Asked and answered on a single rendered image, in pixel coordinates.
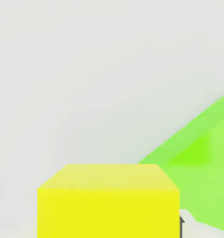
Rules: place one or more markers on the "small yellow cube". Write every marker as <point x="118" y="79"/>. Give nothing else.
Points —
<point x="108" y="208"/>

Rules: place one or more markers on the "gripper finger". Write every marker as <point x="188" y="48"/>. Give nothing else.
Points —
<point x="193" y="228"/>

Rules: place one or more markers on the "large green box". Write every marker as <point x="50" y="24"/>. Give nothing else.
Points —
<point x="206" y="178"/>

